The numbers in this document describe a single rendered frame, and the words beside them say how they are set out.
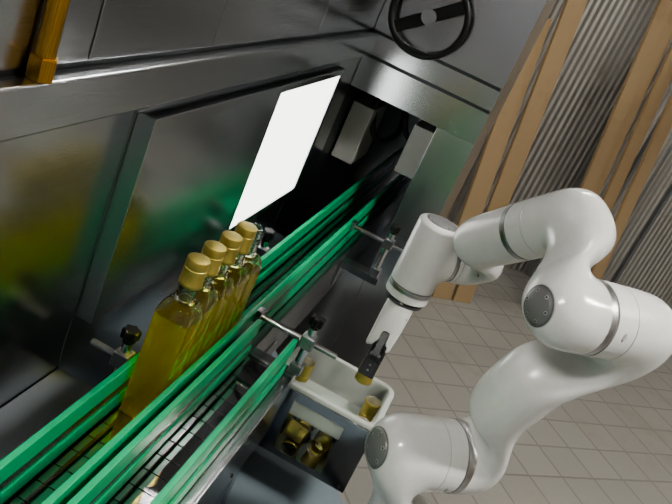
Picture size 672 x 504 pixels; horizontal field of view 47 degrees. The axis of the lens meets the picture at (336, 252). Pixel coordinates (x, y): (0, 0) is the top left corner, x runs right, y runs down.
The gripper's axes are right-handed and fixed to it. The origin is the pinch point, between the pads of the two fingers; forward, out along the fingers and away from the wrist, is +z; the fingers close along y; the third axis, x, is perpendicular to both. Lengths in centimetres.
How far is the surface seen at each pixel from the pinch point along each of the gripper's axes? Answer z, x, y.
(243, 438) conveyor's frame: 5.5, -12.1, 32.1
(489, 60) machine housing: -52, -10, -75
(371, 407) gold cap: 12.2, 4.0, -5.1
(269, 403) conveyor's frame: 5.1, -12.1, 20.8
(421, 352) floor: 110, 16, -233
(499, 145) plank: 14, 3, -327
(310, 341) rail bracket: -3.4, -11.4, 10.1
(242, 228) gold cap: -23.1, -27.4, 23.0
